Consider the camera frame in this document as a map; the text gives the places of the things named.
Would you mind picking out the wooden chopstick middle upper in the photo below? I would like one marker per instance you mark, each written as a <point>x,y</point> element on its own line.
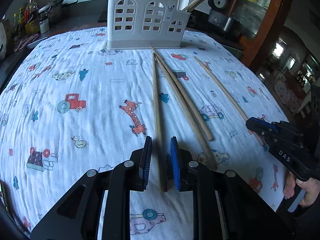
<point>195,113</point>

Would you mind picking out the metal pot with lid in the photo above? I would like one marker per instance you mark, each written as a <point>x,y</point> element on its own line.
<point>52,11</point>

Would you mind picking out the wooden chopstick right on cloth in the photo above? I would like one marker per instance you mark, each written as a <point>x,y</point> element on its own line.
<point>224,90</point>

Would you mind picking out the white cup on counter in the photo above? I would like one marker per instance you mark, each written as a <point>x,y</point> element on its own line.
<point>44,25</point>

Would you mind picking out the kitchen scale with dial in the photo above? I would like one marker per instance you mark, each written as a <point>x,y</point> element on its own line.
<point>218,5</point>

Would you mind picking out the white printed cartoon cloth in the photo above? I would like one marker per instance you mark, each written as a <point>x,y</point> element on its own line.
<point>74,105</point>

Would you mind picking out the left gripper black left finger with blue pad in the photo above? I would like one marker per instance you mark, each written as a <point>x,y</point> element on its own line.
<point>130,175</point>

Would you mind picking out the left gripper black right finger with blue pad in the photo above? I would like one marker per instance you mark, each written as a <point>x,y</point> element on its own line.
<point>192,176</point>

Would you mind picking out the white utensil holder caddy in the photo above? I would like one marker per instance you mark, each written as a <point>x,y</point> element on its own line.
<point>141,24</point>

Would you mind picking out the wooden chopstick middle long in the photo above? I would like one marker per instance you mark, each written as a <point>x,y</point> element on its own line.
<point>192,121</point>

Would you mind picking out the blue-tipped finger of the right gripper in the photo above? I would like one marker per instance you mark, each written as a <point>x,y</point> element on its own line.
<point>267,130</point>

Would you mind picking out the wooden glass-door cabinet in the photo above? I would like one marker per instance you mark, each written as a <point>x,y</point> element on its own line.
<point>256,18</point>

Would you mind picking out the sauce bottle yellow label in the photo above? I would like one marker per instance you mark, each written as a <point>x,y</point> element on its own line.
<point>31,16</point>

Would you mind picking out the person's right hand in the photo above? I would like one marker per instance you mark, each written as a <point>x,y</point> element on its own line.
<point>311,188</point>

